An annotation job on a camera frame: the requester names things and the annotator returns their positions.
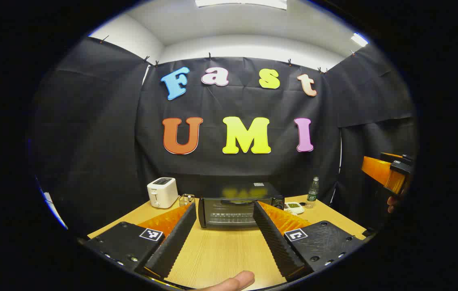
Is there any black backdrop cloth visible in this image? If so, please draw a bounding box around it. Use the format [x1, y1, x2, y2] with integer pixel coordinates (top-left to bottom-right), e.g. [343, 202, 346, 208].
[31, 36, 418, 239]

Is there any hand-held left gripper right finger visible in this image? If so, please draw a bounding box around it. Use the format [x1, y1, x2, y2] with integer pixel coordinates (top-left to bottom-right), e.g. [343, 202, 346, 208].
[252, 201, 369, 282]

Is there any white toaster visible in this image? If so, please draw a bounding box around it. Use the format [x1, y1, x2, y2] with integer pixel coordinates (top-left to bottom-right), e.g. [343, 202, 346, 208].
[147, 177, 179, 209]

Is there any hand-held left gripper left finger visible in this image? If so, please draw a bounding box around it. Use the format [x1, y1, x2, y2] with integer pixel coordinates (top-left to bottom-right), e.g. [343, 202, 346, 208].
[79, 202, 197, 280]

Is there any white divided snack plate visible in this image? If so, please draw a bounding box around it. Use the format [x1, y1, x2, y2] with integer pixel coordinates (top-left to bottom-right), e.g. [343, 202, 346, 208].
[284, 202, 305, 215]

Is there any black electric oven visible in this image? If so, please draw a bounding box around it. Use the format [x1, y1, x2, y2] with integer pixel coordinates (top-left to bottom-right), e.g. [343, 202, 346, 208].
[197, 183, 285, 230]

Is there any clear plastic water bottle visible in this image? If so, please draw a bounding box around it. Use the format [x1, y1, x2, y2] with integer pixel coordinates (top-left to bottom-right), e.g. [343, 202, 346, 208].
[307, 176, 320, 209]

